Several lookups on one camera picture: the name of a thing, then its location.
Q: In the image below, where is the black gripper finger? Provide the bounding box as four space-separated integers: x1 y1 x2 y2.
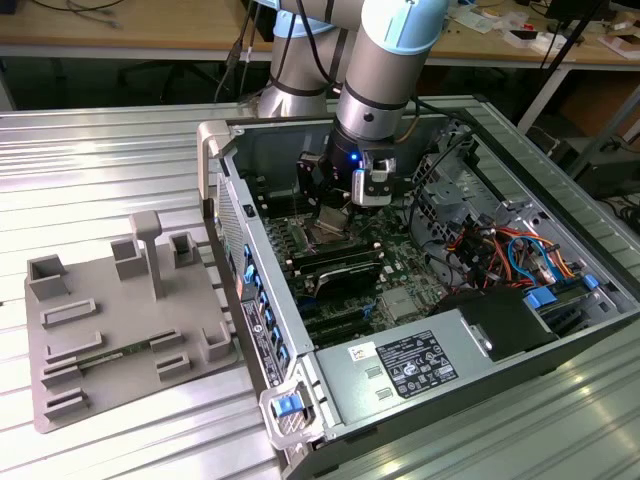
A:
296 151 325 214
327 185 352 211

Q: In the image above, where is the silver CPU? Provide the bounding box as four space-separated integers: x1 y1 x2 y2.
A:
315 203 350 235

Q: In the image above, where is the metal locking lever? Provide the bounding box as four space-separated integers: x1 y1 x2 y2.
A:
357 210 385 236

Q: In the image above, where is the CPU socket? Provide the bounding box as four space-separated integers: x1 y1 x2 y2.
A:
294 209 371 251

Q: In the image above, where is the grey open PC case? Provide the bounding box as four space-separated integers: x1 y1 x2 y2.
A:
196 94 640 480

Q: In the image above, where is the black graphics card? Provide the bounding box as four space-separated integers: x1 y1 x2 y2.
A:
309 259 381 302

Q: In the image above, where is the green motherboard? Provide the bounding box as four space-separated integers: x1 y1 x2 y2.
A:
249 172 454 351

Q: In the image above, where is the metal drive cage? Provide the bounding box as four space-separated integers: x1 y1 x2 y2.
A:
402 149 536 251

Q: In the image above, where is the grey power supply unit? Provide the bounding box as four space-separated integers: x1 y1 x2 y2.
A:
312 307 501 429

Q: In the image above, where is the black air shroud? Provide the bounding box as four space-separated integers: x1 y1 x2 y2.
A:
432 285 561 365

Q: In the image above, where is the blue latch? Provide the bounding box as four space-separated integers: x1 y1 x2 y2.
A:
271 394 305 417

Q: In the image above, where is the wooden desk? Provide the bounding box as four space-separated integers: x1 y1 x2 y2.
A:
0 0 640 69

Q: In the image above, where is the blue disk carrier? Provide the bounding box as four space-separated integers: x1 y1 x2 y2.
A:
523 287 557 314

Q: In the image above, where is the grey parts rack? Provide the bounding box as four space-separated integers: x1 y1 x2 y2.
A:
24 209 236 435

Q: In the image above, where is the white box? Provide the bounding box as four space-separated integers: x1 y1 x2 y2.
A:
507 27 551 51

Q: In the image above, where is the green RAM stick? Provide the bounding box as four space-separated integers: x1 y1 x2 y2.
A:
77 339 154 371

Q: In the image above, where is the brown cardboard piece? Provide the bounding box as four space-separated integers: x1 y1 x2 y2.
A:
597 32 640 59

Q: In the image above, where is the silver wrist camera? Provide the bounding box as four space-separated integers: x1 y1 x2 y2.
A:
350 147 398 208

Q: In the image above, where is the black cable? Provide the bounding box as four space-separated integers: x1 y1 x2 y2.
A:
214 0 264 104

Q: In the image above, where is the red black wire bundle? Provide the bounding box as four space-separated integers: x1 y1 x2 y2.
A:
447 219 506 291

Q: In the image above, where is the blue wire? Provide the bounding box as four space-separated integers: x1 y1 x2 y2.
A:
507 234 556 286

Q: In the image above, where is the orange wire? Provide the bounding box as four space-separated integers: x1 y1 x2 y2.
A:
494 227 584 279

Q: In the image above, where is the grey latch handle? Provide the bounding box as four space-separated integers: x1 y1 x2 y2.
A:
258 380 324 451

